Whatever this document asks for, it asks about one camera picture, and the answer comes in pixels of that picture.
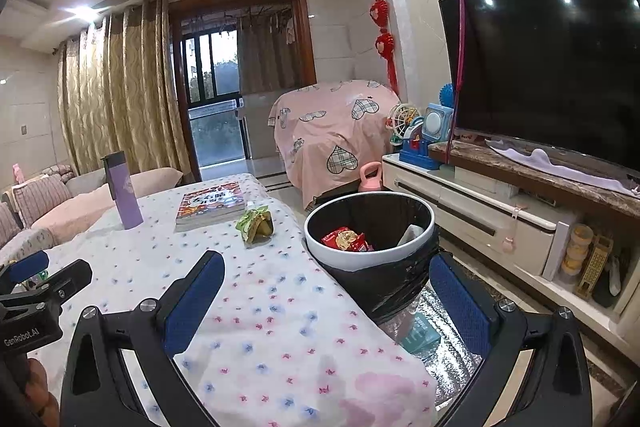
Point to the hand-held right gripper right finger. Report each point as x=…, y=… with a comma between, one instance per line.
x=460, y=302

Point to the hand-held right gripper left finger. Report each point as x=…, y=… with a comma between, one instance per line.
x=195, y=302

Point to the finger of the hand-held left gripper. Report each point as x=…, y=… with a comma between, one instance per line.
x=27, y=264
x=70, y=277

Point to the white bin with black bag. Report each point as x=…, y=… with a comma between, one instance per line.
x=395, y=277

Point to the red snack packet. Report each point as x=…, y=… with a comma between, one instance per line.
x=345, y=239

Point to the person's left hand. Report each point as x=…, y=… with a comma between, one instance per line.
x=47, y=402

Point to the teal box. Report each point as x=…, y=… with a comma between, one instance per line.
x=420, y=334

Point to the silver foil mat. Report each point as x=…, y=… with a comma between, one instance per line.
x=450, y=357

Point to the striped pink pillow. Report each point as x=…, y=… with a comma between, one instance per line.
x=42, y=199

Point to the pink sofa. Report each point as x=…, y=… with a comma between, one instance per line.
x=80, y=207

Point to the white floral tablecloth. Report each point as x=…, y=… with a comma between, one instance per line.
x=275, y=307

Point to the white TV cabinet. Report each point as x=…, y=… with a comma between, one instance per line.
x=475, y=217

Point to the pink cabinet safety lock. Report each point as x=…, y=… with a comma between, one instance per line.
x=515, y=227

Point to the green snack packet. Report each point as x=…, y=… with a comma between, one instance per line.
x=255, y=227

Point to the colourful picture book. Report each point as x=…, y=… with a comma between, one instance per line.
x=210, y=207

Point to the purple drink bottle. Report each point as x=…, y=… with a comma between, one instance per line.
x=122, y=192

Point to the stack of yellow jars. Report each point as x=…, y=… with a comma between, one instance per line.
x=577, y=249

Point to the yellow wooden toy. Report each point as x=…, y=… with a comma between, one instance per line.
x=595, y=264

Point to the pink kettlebell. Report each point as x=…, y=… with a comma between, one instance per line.
x=370, y=182

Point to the blue toy machine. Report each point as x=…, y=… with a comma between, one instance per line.
x=417, y=152

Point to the white lace cloth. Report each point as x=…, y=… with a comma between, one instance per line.
x=555, y=167

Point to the light blue box toy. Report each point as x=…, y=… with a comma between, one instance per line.
x=437, y=122

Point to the ferris wheel toy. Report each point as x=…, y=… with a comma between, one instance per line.
x=402, y=122

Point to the golden patterned curtain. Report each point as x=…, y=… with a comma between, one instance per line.
x=120, y=92

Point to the glass sliding door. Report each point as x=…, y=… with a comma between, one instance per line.
x=215, y=107

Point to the blue spiky ball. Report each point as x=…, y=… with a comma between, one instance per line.
x=446, y=94

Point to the pink heart-print cover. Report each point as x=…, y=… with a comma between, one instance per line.
x=335, y=132

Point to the pink ribbon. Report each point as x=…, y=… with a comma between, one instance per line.
x=460, y=57

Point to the black television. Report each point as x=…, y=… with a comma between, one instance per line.
x=545, y=57

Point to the red hanging decoration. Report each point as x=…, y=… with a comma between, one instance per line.
x=380, y=12

